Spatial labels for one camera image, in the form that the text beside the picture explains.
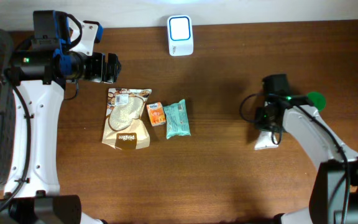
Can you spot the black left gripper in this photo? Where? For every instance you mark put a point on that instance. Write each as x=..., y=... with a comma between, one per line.
x=97, y=61

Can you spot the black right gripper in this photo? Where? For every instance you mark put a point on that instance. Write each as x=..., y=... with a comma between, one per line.
x=260, y=122

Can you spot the white cream tube gold cap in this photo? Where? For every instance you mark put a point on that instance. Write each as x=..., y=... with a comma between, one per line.
x=266, y=140

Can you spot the green lid jar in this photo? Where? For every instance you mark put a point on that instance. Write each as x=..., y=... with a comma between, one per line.
x=318, y=100

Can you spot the orange tissue pack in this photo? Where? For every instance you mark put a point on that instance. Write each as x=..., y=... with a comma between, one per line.
x=156, y=114

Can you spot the tan bread bag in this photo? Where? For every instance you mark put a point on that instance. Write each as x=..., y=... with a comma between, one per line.
x=124, y=128

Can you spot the teal snack packet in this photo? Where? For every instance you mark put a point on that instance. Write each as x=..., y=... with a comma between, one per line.
x=177, y=119

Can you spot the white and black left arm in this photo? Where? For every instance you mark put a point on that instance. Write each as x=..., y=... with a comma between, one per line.
x=33, y=79

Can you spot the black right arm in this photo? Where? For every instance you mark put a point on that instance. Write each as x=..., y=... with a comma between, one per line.
x=334, y=198

